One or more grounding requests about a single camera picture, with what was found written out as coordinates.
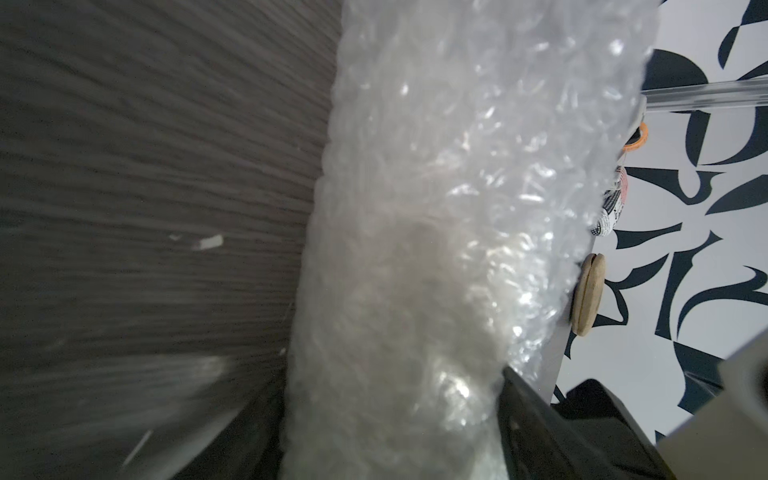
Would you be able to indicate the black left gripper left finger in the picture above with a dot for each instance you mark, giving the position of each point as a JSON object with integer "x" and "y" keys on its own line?
{"x": 249, "y": 447}

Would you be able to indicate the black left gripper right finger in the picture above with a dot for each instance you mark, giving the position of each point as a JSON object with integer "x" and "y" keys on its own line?
{"x": 588, "y": 435}

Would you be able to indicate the clear bubble wrap sheet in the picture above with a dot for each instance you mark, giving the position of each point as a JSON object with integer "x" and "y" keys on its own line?
{"x": 470, "y": 144}

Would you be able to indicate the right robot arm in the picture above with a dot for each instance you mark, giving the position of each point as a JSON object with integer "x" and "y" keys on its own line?
{"x": 727, "y": 437}

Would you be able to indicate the tan woven glasses case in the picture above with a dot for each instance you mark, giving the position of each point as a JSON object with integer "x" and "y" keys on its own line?
{"x": 588, "y": 294}

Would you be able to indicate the orange tape roll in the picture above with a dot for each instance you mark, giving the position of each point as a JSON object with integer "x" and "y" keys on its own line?
{"x": 637, "y": 139}

